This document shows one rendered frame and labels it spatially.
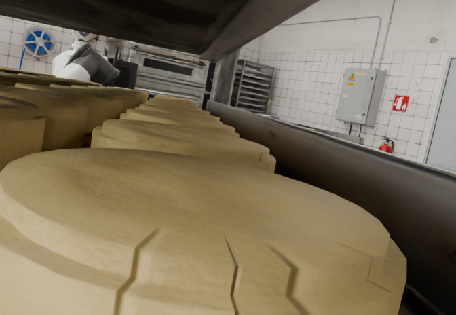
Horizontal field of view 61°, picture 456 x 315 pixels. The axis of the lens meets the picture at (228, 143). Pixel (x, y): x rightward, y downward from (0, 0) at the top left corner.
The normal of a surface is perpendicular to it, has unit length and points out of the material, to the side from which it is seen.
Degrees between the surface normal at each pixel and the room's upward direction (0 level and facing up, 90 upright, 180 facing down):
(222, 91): 90
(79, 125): 90
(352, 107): 90
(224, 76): 90
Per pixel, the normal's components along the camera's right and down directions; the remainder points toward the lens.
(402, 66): -0.82, -0.09
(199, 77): 0.54, 0.19
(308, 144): -0.97, -0.16
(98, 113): 0.90, 0.21
